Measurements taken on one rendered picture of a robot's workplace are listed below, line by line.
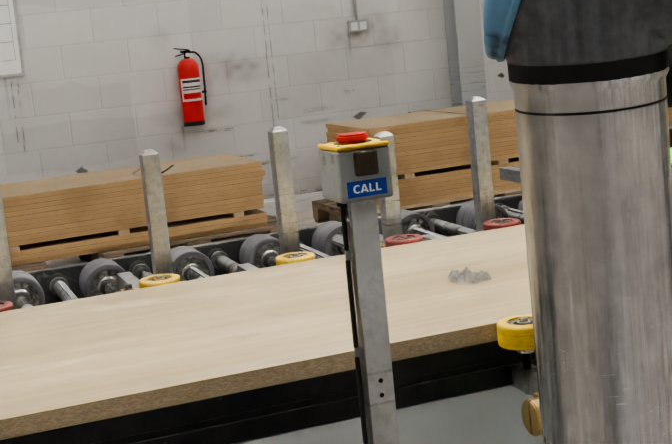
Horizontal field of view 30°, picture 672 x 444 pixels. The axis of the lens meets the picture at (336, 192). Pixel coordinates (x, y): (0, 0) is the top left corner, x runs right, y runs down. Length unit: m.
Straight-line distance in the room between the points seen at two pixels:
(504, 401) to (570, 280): 1.03
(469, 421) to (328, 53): 7.29
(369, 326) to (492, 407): 0.41
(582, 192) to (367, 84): 8.32
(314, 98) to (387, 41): 0.70
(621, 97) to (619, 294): 0.14
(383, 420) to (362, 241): 0.23
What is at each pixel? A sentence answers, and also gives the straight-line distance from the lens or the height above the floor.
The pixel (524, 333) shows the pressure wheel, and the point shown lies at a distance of 1.84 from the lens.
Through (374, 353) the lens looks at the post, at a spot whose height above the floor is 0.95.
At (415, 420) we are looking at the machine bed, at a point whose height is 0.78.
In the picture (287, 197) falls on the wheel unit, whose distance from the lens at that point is 2.67.
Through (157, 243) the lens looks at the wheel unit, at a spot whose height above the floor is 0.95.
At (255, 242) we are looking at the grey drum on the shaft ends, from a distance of 3.08.
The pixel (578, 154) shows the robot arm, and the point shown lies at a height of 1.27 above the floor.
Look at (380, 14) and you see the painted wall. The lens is 9.24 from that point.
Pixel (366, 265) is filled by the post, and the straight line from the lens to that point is 1.56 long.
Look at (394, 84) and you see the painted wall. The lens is 9.28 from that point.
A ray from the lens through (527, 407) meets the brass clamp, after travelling 1.73.
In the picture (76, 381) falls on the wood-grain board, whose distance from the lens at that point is 1.84.
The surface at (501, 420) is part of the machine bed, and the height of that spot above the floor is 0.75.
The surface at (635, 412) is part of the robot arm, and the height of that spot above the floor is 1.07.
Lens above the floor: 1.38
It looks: 8 degrees down
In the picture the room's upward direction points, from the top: 6 degrees counter-clockwise
